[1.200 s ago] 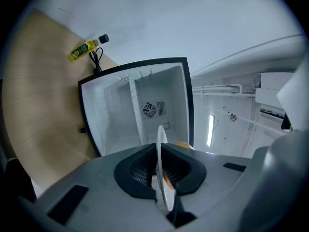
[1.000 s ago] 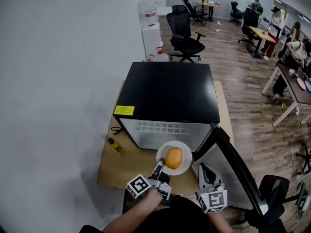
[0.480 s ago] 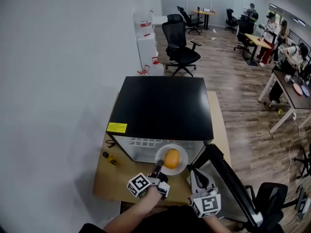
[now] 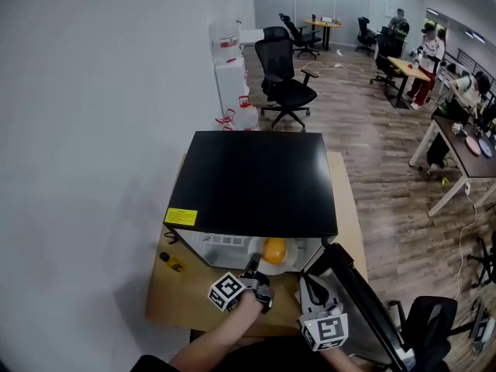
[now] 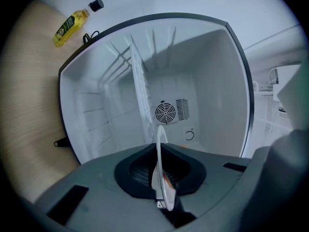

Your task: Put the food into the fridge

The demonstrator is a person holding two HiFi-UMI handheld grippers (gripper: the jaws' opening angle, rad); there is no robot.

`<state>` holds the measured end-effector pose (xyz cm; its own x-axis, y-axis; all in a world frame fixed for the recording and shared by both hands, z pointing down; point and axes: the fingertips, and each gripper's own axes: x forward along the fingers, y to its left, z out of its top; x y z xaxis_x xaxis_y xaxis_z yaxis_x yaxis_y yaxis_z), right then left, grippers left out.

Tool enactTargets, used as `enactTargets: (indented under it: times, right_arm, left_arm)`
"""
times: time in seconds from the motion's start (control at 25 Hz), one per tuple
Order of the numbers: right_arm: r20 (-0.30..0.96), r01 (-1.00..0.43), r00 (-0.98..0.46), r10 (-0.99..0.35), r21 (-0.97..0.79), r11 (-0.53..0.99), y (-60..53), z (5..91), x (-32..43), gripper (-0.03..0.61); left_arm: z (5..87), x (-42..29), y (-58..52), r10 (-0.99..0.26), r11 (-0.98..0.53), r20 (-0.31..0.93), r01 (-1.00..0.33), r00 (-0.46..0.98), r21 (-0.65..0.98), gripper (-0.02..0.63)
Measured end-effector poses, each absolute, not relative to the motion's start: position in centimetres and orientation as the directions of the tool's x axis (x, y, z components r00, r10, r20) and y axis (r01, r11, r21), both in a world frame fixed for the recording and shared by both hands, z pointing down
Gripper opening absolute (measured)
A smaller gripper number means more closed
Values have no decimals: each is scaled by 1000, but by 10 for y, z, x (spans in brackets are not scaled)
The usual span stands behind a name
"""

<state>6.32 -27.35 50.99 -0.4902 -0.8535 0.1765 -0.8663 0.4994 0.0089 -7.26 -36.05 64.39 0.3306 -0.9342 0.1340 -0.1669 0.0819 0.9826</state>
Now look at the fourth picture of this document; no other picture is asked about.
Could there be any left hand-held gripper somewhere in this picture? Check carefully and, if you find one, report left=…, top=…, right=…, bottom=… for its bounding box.
left=208, top=253, right=275, bottom=315

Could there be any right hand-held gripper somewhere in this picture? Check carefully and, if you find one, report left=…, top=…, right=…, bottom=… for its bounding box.
left=297, top=275, right=350, bottom=353

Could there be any orange fruit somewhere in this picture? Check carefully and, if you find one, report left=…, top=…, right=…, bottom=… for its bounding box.
left=263, top=236, right=288, bottom=266

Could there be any white round plate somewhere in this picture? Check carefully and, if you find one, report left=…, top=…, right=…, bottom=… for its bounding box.
left=247, top=236, right=300, bottom=277

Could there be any black mini fridge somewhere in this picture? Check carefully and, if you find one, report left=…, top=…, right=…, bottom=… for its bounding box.
left=162, top=129, right=418, bottom=372

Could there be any person's right forearm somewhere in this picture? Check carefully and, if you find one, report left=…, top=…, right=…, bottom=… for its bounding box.
left=319, top=346, right=364, bottom=372

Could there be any person's left forearm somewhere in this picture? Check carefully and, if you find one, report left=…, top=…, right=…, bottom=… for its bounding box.
left=168, top=295, right=261, bottom=372

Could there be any person's black clothing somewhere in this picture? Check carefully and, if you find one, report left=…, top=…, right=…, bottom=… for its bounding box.
left=131, top=334, right=350, bottom=372

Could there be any light wooden table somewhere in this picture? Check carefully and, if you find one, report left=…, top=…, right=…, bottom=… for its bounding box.
left=145, top=151, right=369, bottom=337

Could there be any small yellow bottle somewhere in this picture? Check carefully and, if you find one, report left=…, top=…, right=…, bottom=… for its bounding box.
left=158, top=250, right=188, bottom=273

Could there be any black office chair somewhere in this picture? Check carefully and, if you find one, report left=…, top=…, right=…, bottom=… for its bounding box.
left=369, top=33, right=408, bottom=93
left=355, top=16, right=379, bottom=57
left=254, top=26, right=320, bottom=133
left=388, top=294, right=476, bottom=372
left=278, top=12, right=323, bottom=60

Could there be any clear water jug red cap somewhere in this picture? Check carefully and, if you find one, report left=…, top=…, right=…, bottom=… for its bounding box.
left=215, top=108, right=237, bottom=133
left=234, top=95, right=260, bottom=132

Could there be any white water dispenser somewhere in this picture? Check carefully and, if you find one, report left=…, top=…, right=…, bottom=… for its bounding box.
left=208, top=19, right=251, bottom=118

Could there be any dark-topped white-legged desk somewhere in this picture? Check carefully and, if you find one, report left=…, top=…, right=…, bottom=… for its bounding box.
left=408, top=112, right=496, bottom=217

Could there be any pink plate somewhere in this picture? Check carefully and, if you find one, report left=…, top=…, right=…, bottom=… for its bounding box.
left=464, top=136, right=482, bottom=157

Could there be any yellow-topped desk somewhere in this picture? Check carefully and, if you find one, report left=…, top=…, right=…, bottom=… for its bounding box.
left=387, top=56, right=432, bottom=109

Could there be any yellow round-edged table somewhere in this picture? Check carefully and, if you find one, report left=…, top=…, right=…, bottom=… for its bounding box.
left=303, top=13, right=343, bottom=52

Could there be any white floor cable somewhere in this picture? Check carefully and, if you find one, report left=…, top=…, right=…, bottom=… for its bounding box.
left=453, top=191, right=481, bottom=302

